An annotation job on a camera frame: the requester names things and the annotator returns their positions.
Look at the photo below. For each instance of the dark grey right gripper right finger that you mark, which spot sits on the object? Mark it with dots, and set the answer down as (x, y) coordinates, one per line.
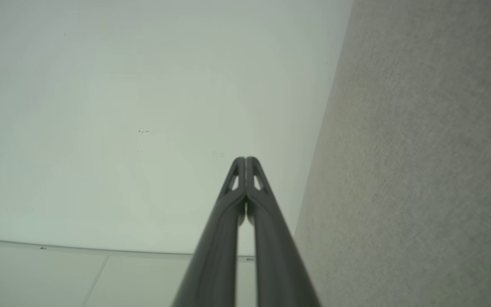
(277, 256)

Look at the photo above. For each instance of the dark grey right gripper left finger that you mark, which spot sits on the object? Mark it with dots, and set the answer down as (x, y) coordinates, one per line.
(215, 256)

